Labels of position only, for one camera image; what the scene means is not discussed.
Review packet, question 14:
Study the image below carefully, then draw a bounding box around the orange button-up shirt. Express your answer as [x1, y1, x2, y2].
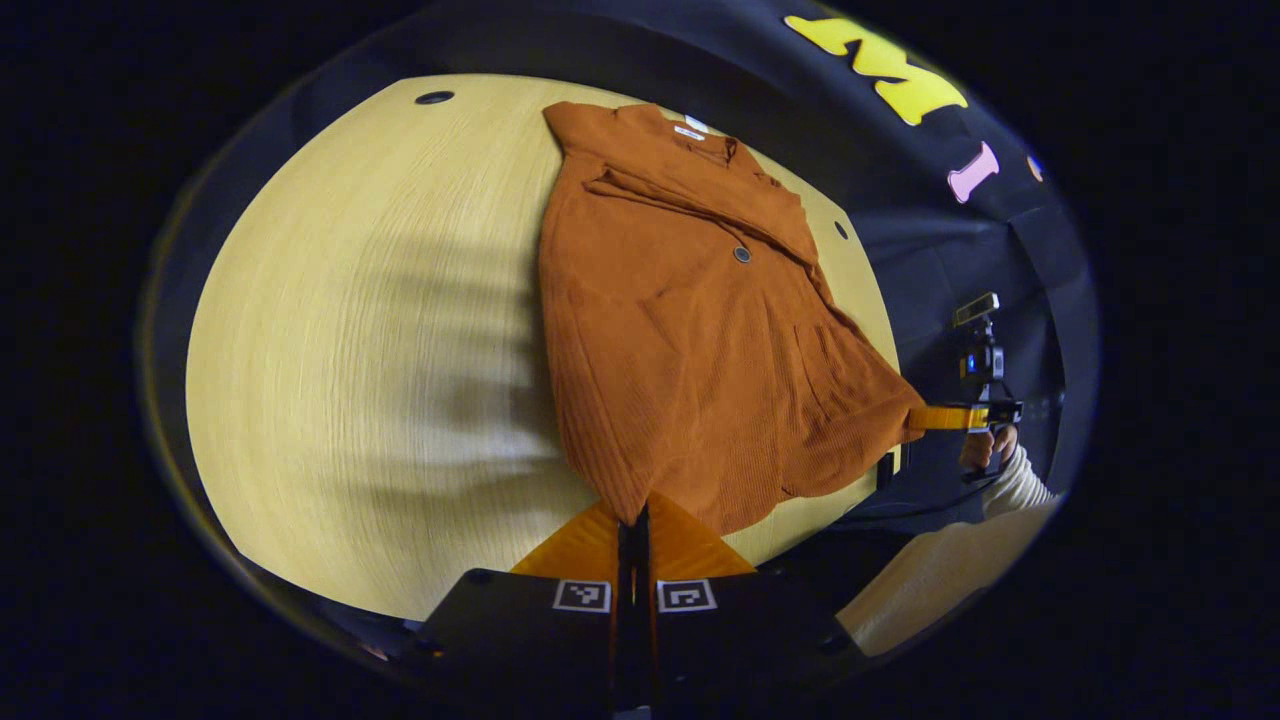
[540, 100, 926, 536]

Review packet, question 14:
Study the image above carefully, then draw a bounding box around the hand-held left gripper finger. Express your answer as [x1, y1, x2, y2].
[415, 497, 636, 717]
[637, 490, 866, 717]

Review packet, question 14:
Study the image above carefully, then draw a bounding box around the black backdrop cloth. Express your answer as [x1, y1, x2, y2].
[300, 0, 1099, 521]

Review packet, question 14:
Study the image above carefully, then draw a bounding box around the person's cream sweater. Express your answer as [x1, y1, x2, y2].
[838, 500, 1063, 658]

